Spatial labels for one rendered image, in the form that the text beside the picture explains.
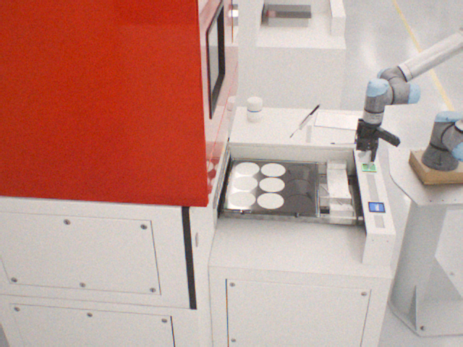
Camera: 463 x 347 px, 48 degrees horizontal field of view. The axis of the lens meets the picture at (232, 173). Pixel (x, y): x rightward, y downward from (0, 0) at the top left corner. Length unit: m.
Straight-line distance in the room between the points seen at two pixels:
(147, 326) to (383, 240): 0.83
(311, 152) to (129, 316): 1.02
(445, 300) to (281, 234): 1.27
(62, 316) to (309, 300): 0.85
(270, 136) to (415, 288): 1.06
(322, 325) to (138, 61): 1.21
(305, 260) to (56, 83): 1.03
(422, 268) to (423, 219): 0.29
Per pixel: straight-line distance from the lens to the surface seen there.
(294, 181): 2.10
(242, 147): 2.23
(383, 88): 1.92
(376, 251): 1.84
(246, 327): 2.03
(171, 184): 1.39
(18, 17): 1.31
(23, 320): 1.96
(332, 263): 1.86
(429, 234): 2.53
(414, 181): 2.34
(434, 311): 2.92
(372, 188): 2.00
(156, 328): 1.80
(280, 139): 2.24
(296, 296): 1.90
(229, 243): 1.91
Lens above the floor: 2.08
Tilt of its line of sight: 34 degrees down
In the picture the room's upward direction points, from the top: 1 degrees counter-clockwise
